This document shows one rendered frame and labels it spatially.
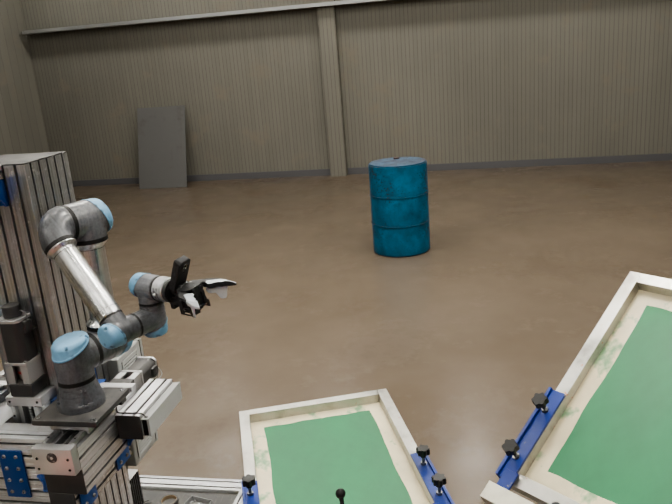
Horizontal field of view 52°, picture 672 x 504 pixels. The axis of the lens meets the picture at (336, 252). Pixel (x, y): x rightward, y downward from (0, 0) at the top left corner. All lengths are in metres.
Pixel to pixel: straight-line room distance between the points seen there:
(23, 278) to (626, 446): 1.92
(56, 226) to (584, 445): 1.63
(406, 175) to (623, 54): 6.17
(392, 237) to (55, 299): 5.55
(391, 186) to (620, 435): 5.75
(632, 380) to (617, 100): 10.88
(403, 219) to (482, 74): 5.46
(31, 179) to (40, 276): 0.32
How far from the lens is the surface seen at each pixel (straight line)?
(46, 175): 2.50
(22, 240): 2.48
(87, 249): 2.31
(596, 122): 12.83
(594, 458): 2.03
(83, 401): 2.38
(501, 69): 12.59
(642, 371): 2.15
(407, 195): 7.55
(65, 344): 2.33
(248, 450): 2.51
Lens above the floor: 2.30
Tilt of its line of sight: 17 degrees down
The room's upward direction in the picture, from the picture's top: 5 degrees counter-clockwise
